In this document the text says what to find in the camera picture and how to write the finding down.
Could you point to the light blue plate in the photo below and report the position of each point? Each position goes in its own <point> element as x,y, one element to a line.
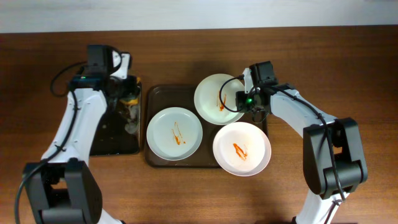
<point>174,133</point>

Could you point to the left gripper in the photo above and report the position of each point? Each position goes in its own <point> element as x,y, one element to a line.
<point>125,86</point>

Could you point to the cream white plate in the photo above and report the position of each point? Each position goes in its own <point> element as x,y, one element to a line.
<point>207,101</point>

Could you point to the black soapy water tray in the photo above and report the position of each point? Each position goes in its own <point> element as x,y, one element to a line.
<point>118,131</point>

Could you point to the pinkish white plate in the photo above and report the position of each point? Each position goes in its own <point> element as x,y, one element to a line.
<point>242,149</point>

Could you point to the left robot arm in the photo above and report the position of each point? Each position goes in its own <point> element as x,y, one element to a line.
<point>60,187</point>

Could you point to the brown serving tray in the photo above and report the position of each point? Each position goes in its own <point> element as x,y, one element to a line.
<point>165,96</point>

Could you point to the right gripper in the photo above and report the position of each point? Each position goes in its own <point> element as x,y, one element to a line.
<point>258,113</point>

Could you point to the green orange sponge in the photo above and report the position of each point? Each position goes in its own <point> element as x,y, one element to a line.
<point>130,102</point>

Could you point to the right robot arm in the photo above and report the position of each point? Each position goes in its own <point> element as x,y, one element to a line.
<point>334,164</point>

